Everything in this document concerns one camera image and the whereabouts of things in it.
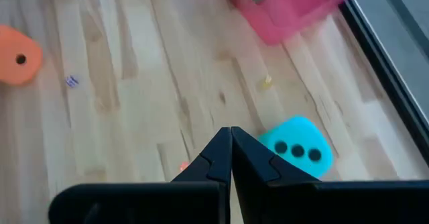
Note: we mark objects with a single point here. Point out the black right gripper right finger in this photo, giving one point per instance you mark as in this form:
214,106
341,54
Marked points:
268,197

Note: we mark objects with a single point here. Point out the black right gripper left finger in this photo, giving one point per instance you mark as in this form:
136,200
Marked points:
201,197

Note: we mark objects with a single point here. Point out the large cyan foam die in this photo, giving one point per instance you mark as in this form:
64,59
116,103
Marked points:
301,130

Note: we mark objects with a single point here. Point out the large orange foam die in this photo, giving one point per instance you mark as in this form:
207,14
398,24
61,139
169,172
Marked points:
16,43

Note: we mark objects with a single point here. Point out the small orange translucent die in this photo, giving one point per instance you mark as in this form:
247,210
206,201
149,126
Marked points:
184,166

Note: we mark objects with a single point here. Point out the small yellow translucent die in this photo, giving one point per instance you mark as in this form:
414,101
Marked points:
267,83

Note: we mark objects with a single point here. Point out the small purple translucent die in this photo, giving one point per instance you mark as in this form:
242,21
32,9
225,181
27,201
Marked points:
71,81

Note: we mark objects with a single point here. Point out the pink translucent plastic bin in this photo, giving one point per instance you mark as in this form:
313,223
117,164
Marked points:
295,9

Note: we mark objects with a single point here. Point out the black aluminium table frame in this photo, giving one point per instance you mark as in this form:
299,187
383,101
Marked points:
382,69

